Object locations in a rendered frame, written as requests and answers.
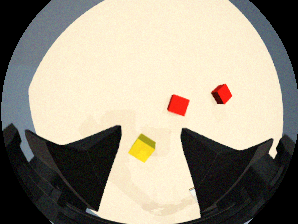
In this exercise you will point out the yellow cube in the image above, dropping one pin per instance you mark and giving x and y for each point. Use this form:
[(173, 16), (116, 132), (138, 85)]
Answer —
[(142, 148)]

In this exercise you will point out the red cube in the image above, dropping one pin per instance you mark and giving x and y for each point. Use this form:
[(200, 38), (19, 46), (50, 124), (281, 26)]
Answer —
[(221, 94), (178, 104)]

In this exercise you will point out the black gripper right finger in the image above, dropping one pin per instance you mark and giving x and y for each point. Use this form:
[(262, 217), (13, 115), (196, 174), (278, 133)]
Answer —
[(215, 168)]

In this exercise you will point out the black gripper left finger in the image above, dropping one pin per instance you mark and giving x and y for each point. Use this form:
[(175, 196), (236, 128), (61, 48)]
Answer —
[(84, 165)]

